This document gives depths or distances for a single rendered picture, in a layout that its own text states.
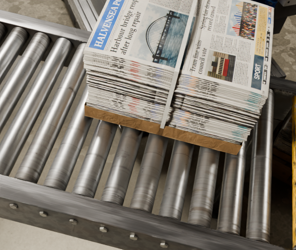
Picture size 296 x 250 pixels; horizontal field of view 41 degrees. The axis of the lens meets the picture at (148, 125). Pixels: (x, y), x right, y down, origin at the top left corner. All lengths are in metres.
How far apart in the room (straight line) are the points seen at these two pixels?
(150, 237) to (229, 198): 0.20
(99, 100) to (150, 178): 0.21
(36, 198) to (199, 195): 0.35
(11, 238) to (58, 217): 0.85
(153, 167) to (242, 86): 0.28
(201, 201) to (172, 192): 0.07
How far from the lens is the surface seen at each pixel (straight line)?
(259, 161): 0.99
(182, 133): 0.93
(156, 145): 0.94
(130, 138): 0.95
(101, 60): 0.81
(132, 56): 0.79
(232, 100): 0.82
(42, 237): 1.70
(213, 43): 0.86
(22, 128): 0.97
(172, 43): 0.84
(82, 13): 2.17
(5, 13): 1.26
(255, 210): 0.93
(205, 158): 0.95
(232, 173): 0.95
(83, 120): 0.97
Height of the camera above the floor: 1.58
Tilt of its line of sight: 53 degrees down
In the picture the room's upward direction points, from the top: 12 degrees clockwise
